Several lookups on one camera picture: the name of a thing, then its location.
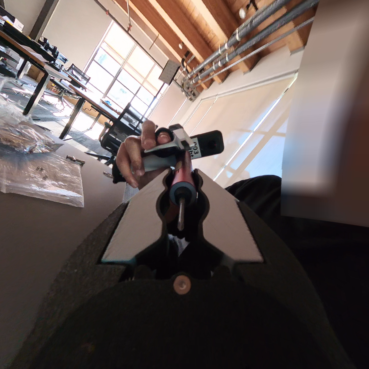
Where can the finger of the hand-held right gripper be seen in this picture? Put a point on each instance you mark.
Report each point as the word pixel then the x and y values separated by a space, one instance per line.
pixel 183 138
pixel 167 148

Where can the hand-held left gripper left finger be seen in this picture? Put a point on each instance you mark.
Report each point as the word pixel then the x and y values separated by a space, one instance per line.
pixel 135 227

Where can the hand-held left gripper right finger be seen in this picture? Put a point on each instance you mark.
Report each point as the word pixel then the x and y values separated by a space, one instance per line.
pixel 230 227

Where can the red electric screwdriver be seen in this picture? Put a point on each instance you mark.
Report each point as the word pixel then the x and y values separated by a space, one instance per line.
pixel 181 173

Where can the person's right hand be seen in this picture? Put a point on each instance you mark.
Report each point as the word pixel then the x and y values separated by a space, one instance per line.
pixel 129 155

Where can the white roller blind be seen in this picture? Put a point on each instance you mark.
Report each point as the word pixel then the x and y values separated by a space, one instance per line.
pixel 253 115

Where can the black office chair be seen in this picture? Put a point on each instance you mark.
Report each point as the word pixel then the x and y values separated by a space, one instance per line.
pixel 77 75
pixel 115 138

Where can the small metal washer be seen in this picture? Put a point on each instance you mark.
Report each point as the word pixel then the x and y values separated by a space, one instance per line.
pixel 108 174

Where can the hanging light panel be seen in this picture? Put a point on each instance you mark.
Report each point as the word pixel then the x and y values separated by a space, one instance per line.
pixel 170 72

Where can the wooden table black legs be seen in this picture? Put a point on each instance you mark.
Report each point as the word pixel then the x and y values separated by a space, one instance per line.
pixel 95 102
pixel 23 50

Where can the large paned window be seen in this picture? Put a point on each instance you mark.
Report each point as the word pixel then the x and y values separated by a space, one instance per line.
pixel 126 66

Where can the thin grey ceiling pipe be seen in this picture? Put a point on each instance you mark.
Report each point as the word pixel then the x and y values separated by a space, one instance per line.
pixel 253 54

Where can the flat clear bag with screws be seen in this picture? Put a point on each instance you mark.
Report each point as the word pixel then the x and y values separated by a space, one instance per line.
pixel 43 178

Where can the ceiling spotlight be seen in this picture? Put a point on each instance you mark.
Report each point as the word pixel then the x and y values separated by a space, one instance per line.
pixel 242 12

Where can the black equipment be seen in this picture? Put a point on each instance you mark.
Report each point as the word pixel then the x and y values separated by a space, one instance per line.
pixel 52 50

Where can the small metal bracket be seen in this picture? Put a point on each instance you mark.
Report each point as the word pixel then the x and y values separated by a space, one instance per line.
pixel 75 160

